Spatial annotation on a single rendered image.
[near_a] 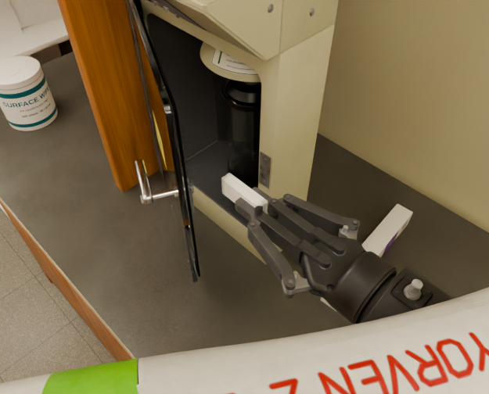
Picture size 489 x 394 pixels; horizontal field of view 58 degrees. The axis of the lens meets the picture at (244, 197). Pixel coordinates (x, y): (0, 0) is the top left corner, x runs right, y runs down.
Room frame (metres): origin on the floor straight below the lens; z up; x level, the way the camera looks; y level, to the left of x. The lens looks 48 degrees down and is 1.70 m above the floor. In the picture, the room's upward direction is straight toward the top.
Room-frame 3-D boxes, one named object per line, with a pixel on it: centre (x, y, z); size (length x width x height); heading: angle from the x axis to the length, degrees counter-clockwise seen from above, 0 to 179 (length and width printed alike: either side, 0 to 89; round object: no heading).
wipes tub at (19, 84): (0.97, 0.58, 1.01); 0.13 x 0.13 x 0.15
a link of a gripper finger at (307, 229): (0.32, -0.07, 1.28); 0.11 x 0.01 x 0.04; 43
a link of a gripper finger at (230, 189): (0.37, 0.00, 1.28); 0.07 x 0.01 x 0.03; 45
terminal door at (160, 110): (0.56, 0.13, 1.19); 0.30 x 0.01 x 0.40; 18
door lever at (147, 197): (0.48, 0.14, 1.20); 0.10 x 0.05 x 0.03; 18
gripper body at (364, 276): (0.26, -0.11, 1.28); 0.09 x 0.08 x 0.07; 44
